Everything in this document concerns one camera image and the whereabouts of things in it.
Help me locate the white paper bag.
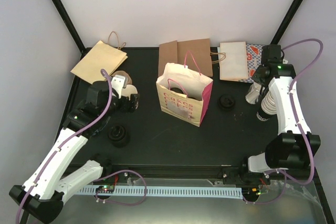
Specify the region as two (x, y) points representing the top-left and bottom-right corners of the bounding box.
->
(210, 41), (248, 81)

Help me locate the red blue patterned bag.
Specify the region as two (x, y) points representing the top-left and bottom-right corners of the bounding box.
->
(243, 44), (263, 83)

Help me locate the cake print paper bag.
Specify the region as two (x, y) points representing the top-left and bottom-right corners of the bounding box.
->
(155, 50), (213, 127)

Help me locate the tan paper bag with handles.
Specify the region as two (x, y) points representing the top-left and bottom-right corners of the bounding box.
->
(70, 31), (128, 84)

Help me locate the black cup lid stack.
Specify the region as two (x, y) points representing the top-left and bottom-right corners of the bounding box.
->
(218, 94), (236, 110)

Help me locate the white plastic cutlery bunch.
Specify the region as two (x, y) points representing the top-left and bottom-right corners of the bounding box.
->
(245, 82), (265, 104)

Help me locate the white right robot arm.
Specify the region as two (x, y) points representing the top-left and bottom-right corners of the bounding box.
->
(238, 45), (321, 184)

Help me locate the white paper coffee cup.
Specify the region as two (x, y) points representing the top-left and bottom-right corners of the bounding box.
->
(123, 84), (140, 112)

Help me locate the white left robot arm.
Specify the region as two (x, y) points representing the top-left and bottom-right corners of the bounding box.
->
(9, 78), (140, 223)

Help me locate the brown pulp cup carrier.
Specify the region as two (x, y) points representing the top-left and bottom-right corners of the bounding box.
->
(112, 70), (130, 79)

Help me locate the brown kraft paper bag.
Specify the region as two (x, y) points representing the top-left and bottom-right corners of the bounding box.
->
(158, 38), (213, 77)

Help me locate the stack of paper cups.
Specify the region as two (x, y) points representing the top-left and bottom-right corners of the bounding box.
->
(257, 91), (277, 122)

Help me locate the white perforated front rail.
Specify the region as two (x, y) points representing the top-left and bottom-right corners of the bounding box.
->
(76, 185), (243, 199)

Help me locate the stack of black lids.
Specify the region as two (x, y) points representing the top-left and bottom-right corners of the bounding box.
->
(108, 124), (130, 148)

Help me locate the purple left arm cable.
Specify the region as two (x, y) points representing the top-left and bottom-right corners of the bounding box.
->
(16, 69), (150, 224)

